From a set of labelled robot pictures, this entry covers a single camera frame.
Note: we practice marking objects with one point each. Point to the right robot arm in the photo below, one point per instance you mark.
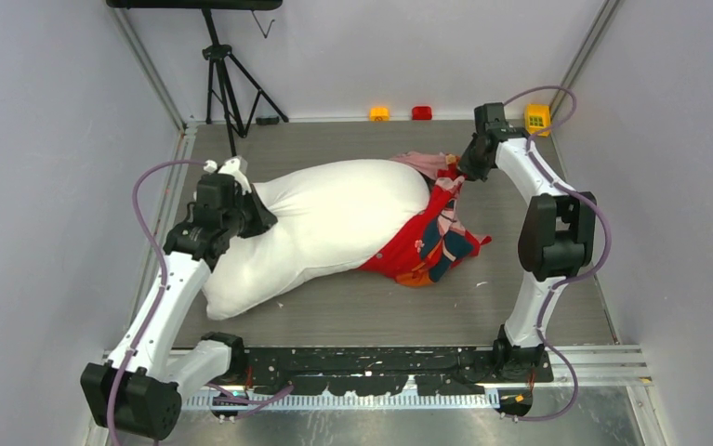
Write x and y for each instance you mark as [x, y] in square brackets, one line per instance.
[556, 239]

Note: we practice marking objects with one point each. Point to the yellow green toy block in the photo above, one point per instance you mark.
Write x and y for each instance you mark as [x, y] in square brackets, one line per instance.
[537, 119]

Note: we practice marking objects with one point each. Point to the pink printed pillowcase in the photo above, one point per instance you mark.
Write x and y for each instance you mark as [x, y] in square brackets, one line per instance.
[434, 240]

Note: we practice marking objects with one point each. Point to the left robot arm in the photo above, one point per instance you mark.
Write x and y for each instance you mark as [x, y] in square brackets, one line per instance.
[138, 389]

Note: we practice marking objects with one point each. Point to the white pillow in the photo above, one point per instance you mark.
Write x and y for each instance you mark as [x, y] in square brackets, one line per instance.
[331, 218]

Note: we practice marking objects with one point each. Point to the red toy block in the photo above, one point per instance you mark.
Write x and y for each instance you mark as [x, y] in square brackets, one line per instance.
[421, 113]

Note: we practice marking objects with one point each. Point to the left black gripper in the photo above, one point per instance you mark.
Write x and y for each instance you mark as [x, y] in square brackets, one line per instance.
[261, 218]

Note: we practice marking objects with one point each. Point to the small yellow toy block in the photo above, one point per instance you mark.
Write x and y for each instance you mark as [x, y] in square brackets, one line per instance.
[379, 114]

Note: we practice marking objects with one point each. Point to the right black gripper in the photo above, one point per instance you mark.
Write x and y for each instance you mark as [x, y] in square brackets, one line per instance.
[469, 169]

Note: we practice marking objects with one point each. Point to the black overhead bar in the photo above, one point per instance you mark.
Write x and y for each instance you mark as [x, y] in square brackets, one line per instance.
[249, 5]

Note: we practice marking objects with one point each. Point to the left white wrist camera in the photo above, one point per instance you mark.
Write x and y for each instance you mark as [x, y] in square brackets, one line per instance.
[235, 166]

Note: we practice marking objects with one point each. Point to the black tripod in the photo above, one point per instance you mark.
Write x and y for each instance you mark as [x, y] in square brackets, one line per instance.
[220, 58]

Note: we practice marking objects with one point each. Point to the small black floor object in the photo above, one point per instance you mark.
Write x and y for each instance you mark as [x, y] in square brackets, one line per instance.
[268, 120]

